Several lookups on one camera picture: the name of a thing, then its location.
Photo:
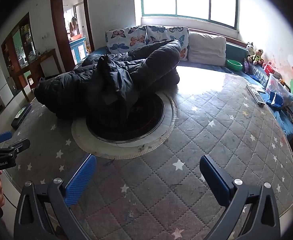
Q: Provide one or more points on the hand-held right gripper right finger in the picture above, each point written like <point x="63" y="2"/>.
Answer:
<point x="212" y="177"/>

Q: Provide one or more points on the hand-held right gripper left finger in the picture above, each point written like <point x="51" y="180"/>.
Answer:
<point x="80" y="177"/>

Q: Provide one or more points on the black puffer jacket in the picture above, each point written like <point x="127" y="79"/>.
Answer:
<point x="116" y="80"/>

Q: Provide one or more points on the black flat device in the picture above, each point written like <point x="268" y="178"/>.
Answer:
<point x="21" y="116"/>

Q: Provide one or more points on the white refrigerator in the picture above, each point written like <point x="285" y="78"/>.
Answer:
<point x="0" y="85"/>

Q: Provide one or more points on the round black heating plate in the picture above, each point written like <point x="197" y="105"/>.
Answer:
<point x="139" y="127"/>

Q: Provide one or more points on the wooden display cabinet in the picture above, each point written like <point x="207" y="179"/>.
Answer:
<point x="9" y="52"/>

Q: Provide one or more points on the white remote control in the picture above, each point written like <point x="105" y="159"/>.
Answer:
<point x="255" y="93"/>

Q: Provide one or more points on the blue plastic holder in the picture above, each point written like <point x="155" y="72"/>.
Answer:
<point x="274" y="100"/>

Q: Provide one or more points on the clear plastic storage box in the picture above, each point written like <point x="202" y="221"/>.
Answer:
<point x="276" y="83"/>

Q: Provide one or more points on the blue cabinet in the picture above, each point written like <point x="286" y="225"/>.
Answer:
<point x="77" y="47"/>

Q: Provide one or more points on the green plastic basin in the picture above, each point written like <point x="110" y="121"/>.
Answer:
<point x="234" y="65"/>

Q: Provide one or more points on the purple toy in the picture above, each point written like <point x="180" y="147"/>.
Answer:
<point x="247" y="67"/>

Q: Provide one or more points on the red box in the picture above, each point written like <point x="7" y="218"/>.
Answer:
<point x="269" y="69"/>

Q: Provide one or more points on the pink plush toy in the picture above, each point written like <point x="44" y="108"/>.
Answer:
<point x="267" y="64"/>

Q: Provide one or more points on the bear plush toy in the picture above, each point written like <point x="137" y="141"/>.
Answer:
<point x="257" y="57"/>

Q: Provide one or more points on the white pillow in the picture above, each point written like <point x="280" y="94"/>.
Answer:
<point x="206" y="48"/>

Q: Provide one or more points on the husky plush toy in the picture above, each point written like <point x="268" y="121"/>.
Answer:
<point x="249" y="47"/>

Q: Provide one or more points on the butterfly print pillow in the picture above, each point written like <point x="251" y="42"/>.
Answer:
<point x="122" y="36"/>
<point x="161" y="32"/>

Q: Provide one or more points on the green framed window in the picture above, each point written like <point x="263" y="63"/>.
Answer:
<point x="191" y="0"/>

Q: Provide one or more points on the brown wooden door frame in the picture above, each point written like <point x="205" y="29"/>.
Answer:
<point x="57" y="30"/>

